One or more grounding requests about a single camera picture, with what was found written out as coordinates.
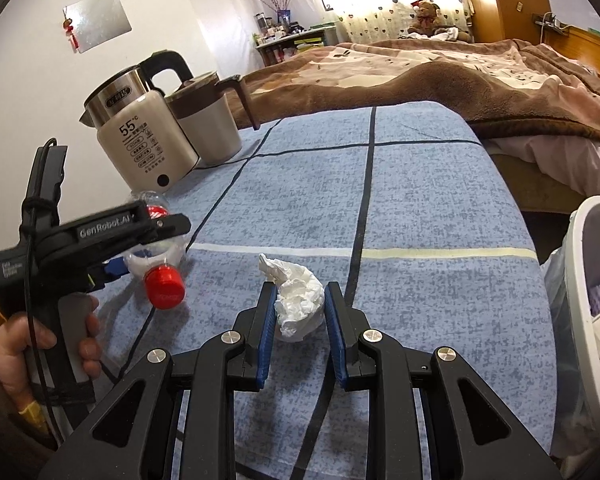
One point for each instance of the wooden bed headboard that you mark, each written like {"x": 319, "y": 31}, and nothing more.
{"x": 585, "y": 42}

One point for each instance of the cluttered side desk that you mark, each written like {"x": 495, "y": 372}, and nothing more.
{"x": 290, "y": 45}

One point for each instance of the silver wall sheet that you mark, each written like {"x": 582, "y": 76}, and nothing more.
{"x": 97, "y": 22}

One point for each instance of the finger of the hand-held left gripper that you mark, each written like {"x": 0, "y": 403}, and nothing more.
{"x": 115, "y": 269}
{"x": 172, "y": 225}

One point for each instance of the person's left hand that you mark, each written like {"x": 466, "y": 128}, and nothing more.
{"x": 10, "y": 355}

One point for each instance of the headboard shelf with power strip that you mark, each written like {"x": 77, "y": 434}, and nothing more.
{"x": 550, "y": 22}

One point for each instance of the white cloth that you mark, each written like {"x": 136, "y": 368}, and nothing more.
{"x": 450, "y": 35}

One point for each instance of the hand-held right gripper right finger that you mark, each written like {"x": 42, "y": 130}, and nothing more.
{"x": 336, "y": 340}

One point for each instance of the pale pink duvet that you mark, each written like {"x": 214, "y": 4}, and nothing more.
{"x": 570, "y": 155}

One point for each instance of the red hanging ornament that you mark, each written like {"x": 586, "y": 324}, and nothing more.
{"x": 71, "y": 30}

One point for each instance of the clear bottle with red cap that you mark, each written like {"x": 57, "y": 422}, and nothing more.
{"x": 165, "y": 287}

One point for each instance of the clear wall sheet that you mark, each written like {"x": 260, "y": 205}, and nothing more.
{"x": 220, "y": 25}

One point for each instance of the brown teddy bear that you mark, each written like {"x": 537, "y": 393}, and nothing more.
{"x": 427, "y": 17}

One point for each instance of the steel and cream electric kettle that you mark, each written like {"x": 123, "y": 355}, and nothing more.
{"x": 135, "y": 145}

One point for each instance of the blue checked tablecloth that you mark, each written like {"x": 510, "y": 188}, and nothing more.
{"x": 405, "y": 210}

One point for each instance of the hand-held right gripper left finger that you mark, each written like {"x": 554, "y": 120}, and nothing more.
{"x": 266, "y": 340}

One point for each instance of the beige cup with brown lid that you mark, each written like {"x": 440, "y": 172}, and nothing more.
{"x": 205, "y": 125}

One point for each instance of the blue and cream dotted curtain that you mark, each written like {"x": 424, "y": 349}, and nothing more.
{"x": 380, "y": 22}

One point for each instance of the white tissue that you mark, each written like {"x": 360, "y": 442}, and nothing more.
{"x": 297, "y": 305}

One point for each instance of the brown plush blanket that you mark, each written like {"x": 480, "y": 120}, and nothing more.
{"x": 430, "y": 80}

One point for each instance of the person's left forearm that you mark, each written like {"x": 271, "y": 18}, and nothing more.
{"x": 5, "y": 425}

